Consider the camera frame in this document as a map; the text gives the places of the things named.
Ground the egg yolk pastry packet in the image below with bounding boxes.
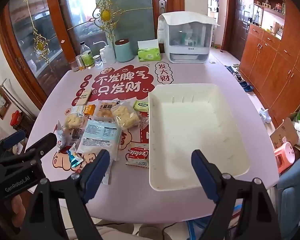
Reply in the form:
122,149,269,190
94,101,120,120

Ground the orange and white snack packet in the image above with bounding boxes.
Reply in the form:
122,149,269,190
71,104,97,117

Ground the brown cracker packet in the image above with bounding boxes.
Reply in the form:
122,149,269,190
76,89,93,105

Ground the red and white cookie packet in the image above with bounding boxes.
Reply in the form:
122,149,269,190
125,144,150,168

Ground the red plastic container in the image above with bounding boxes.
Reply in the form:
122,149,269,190
10,110,24,128

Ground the large light blue snack packet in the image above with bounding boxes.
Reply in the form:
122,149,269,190
76,119,122,186

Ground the clear crumbly cake packet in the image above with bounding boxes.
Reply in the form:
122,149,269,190
112,102,140,130

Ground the white packet with red print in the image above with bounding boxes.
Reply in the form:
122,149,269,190
51,121,73,153

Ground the clear yellow pastry packet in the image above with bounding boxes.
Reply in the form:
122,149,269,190
62,112,89,130

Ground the clear bottle with green label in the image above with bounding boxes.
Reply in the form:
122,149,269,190
80,42,95,69

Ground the green tissue box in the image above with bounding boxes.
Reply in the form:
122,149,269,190
137,39,161,62

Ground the dark entry door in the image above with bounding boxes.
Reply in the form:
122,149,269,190
231,0,254,60

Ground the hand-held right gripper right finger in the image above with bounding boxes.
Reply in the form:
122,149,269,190
191,149,282,240

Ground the white plastic tray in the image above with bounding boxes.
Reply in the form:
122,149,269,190
148,83,251,192

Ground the white countertop sterilizer cabinet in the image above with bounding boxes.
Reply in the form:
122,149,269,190
157,12,220,64

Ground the blue chair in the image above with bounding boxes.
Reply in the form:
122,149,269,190
276,152,300,240

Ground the glass door with gold ornament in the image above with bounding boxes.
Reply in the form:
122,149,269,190
56,0,184,60
0,0,77,100

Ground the metal can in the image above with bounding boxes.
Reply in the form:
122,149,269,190
75,54,86,71

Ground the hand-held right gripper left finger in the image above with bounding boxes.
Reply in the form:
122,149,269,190
20,149,111,240

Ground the mint green canister brown lid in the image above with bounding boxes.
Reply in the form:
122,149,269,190
114,39,135,63

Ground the cardboard box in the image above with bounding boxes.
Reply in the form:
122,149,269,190
270,117,300,150

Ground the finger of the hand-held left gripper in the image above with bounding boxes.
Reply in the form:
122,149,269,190
5,132,58,167
0,129,26,153

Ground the white cloth cover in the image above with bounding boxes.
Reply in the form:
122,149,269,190
158,12,220,27

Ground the small dark red snack packet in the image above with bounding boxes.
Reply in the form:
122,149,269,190
70,127,82,140

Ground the small blue and white packet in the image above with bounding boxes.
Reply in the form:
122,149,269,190
66,145,84,168

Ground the white squeeze bottle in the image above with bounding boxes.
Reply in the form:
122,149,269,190
92,41,116,65

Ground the person's left hand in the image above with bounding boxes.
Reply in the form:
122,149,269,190
5,194,24,230

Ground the green snack packet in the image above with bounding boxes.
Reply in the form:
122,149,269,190
133,100,150,113

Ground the pink plastic stool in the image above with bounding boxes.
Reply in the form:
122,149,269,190
274,142,295,174

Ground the wooden wall cabinet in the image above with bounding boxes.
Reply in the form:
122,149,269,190
240,0,300,125

